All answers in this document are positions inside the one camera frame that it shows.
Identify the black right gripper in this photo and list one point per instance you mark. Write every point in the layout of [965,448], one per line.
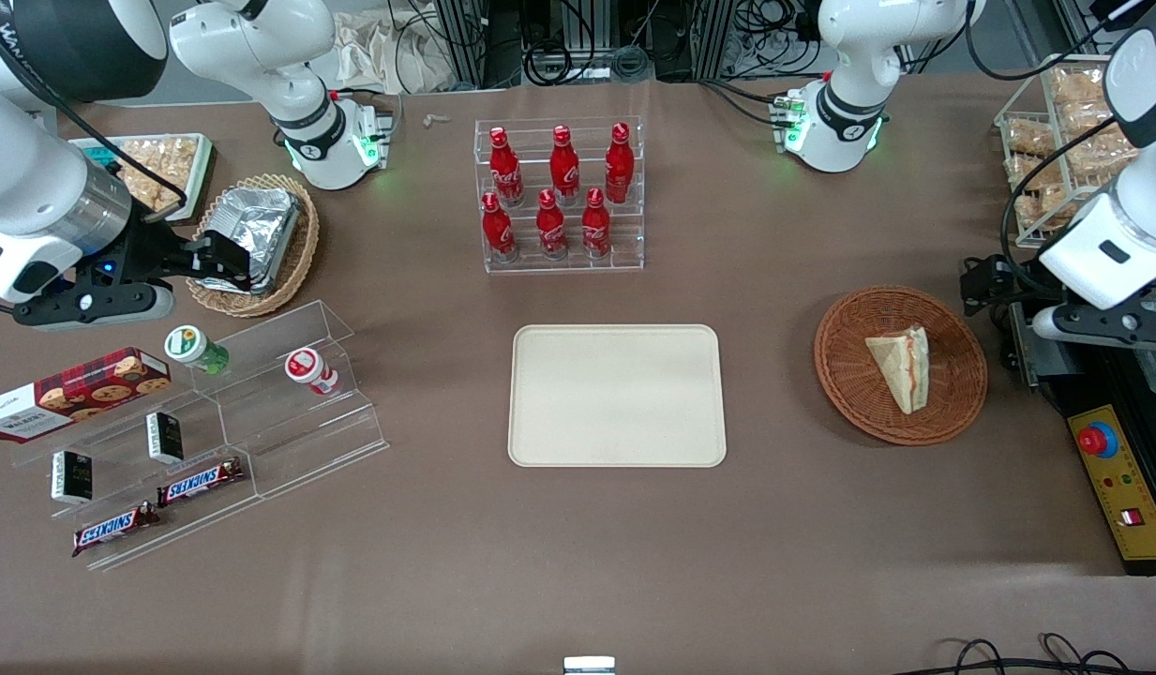
[144,251]

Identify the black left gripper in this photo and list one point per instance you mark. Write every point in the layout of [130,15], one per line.
[1011,285]

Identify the triangle sandwich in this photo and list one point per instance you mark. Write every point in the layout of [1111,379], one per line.
[901,370]

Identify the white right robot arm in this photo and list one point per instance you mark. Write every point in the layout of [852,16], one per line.
[34,169]

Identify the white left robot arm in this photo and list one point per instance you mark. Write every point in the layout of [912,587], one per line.
[1117,234]

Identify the light wicker basket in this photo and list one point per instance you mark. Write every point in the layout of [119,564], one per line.
[301,253]

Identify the tray of wrapped snacks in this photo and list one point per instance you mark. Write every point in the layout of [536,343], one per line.
[160,164]

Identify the brown wicker basket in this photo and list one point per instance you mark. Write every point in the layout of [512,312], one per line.
[849,375]

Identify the beige rectangular tray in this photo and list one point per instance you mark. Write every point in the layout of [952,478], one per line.
[617,396]

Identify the silver foil wrapped package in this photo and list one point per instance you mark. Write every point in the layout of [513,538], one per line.
[254,225]

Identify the green capped drink bottle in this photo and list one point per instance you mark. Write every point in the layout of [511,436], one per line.
[191,345]

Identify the red capped drink bottle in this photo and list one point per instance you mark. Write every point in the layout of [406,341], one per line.
[307,367]

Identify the black machine base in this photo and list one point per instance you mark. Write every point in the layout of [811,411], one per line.
[1084,384]

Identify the small black white box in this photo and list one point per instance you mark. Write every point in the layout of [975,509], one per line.
[71,476]
[165,438]

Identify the clear acrylic stepped shelf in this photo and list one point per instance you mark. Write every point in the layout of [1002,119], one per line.
[296,441]

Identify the red emergency stop button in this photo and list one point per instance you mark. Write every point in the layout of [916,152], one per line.
[1097,440]

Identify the red tartan cookie box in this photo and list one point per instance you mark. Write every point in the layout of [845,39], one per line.
[71,394]

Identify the snickers chocolate bar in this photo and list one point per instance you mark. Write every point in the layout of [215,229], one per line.
[201,482]
[113,529]

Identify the yellow control box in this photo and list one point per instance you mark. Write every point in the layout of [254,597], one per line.
[1126,497]

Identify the small beige scrap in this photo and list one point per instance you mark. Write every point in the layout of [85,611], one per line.
[437,119]

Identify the white cloth bag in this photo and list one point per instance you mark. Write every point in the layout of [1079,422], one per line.
[390,56]

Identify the red cola bottle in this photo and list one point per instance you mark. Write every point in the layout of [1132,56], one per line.
[551,230]
[619,169]
[498,231]
[596,227]
[505,171]
[565,169]

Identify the clear acrylic bottle rack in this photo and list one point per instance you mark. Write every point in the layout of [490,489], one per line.
[559,265]

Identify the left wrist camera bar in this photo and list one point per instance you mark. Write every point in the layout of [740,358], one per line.
[1103,323]

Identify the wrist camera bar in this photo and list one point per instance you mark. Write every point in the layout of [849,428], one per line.
[1103,323]
[90,305]

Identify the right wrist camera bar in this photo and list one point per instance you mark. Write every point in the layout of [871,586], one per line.
[90,305]

